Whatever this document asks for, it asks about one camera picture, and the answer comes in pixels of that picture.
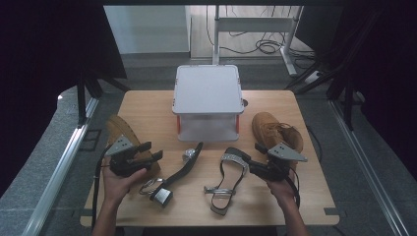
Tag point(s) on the white shoe rack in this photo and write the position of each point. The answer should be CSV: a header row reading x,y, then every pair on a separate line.
x,y
208,90

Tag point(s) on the person's left hand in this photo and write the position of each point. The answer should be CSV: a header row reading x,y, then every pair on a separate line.
x,y
118,185

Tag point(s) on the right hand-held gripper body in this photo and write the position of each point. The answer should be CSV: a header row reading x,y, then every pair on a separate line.
x,y
278,164

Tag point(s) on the aluminium rail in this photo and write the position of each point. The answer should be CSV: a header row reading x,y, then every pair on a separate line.
x,y
55,177
370,170

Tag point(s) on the person's right hand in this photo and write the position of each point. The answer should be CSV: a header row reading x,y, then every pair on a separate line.
x,y
282,191

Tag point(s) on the black heeled sandal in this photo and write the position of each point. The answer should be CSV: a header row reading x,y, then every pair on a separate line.
x,y
183,170
229,175

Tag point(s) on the white metal desk frame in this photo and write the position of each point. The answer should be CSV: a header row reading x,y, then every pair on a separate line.
x,y
252,24

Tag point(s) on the white power strip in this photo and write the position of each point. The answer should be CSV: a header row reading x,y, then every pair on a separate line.
x,y
312,77

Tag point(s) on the tan suede boot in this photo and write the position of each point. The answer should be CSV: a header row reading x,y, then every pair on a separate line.
x,y
268,128
119,129

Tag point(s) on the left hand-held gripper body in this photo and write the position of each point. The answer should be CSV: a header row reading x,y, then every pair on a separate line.
x,y
123,165

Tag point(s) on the white cabinet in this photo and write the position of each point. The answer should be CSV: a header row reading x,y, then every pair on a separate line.
x,y
147,29

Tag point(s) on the dark curtain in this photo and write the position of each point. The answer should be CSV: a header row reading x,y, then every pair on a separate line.
x,y
49,65
390,82

